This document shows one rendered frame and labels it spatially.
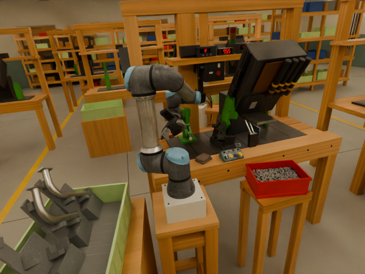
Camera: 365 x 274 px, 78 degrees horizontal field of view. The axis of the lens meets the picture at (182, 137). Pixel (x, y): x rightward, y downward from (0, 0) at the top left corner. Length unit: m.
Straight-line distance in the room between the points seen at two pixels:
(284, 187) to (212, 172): 0.45
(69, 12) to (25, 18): 1.71
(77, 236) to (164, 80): 0.79
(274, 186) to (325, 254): 1.08
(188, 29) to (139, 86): 0.95
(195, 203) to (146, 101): 0.55
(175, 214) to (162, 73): 0.67
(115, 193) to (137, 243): 0.32
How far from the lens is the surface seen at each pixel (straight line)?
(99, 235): 1.26
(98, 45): 8.39
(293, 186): 1.48
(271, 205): 1.43
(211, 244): 1.31
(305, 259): 2.29
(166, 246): 1.25
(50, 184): 1.23
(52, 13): 11.79
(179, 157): 1.07
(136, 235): 1.28
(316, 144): 1.99
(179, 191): 1.15
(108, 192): 1.40
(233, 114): 1.73
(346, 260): 2.41
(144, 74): 1.02
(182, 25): 1.87
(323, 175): 2.25
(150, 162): 1.13
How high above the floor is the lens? 1.71
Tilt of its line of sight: 24 degrees down
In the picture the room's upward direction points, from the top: 4 degrees counter-clockwise
